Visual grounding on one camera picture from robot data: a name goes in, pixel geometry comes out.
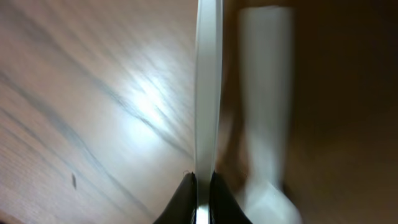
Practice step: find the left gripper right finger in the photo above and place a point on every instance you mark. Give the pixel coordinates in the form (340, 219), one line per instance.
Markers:
(224, 209)

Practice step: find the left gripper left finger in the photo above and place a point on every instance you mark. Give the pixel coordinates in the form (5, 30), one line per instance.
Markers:
(182, 207)

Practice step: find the white plastic spoon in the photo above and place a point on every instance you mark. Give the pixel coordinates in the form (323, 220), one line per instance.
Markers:
(266, 47)
(208, 73)

